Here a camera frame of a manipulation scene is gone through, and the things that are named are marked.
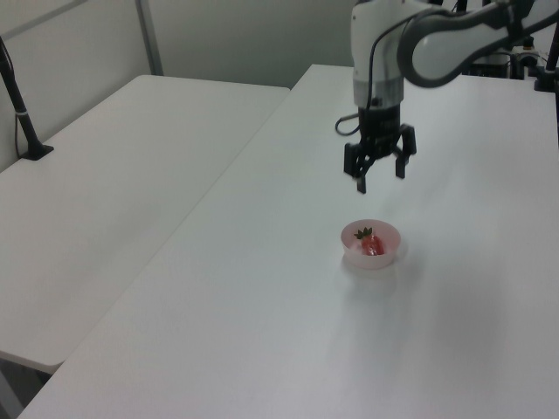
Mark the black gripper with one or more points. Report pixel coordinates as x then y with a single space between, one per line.
381 124

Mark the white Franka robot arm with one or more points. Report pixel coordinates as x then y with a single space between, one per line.
436 43

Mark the red strawberry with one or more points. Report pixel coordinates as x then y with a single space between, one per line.
372 245

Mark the white plastic bowl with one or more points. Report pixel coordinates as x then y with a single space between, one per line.
370 251

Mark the black equipment box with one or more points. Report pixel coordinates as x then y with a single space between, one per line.
498 65

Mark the black clamp stand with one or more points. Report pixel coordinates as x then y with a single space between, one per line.
546 65

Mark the metal partition frame post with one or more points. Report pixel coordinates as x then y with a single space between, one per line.
148 37

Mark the black camera stand pole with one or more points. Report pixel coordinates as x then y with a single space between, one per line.
19 102

